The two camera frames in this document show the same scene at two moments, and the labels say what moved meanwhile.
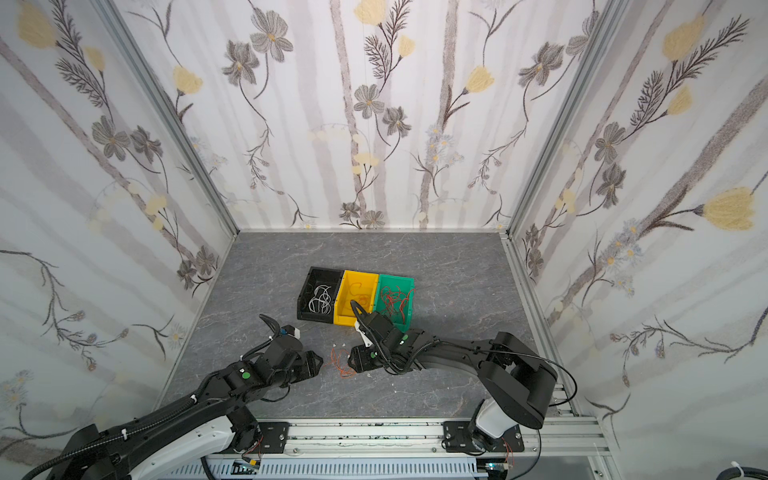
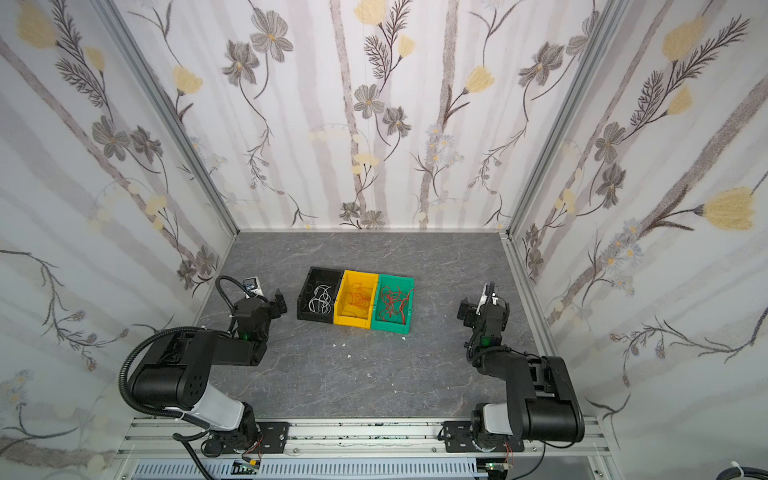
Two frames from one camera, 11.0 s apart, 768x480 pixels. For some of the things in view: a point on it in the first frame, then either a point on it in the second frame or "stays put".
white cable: x=321 y=300 stays put
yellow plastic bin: x=356 y=286 stays put
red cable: x=394 y=301 stays put
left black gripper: x=282 y=336 -> x=274 y=305
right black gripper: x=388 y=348 -> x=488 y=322
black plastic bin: x=316 y=300 stays put
